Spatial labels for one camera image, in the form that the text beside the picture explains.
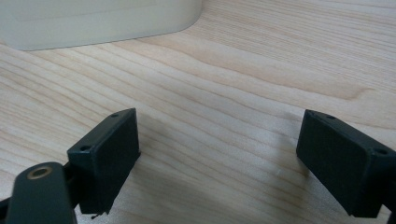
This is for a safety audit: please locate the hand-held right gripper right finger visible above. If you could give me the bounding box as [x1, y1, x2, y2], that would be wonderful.
[295, 108, 396, 219]

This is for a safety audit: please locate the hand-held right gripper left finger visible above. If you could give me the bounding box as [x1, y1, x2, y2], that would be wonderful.
[66, 107, 141, 216]

